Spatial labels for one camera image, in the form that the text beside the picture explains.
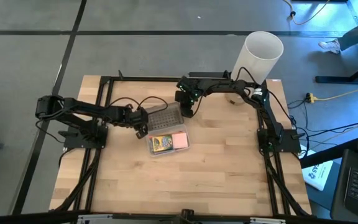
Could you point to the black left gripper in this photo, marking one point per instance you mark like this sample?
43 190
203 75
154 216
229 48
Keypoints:
137 118

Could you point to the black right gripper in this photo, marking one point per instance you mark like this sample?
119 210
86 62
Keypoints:
186 93

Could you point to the clear plastic pencil case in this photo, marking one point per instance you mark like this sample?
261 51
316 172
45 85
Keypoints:
165 118

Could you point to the crayon box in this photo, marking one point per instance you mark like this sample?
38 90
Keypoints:
162 143

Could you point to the pink sticky note pad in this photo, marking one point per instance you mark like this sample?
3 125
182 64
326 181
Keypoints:
180 140

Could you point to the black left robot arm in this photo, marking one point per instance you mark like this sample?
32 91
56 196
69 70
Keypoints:
89 109

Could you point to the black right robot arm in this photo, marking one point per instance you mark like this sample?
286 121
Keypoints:
272 118

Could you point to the white shade table lamp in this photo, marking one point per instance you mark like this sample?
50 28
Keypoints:
256 59

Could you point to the black desk stand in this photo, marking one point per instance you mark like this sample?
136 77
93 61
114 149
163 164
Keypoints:
331 79

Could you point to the white book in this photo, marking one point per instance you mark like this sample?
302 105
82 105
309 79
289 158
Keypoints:
319 174

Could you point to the person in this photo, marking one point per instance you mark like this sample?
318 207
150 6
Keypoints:
353 35

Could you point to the black aluminium table frame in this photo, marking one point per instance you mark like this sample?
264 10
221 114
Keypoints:
151 78

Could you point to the silver metal bracket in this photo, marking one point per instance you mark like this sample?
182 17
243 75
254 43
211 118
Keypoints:
95 217
267 220

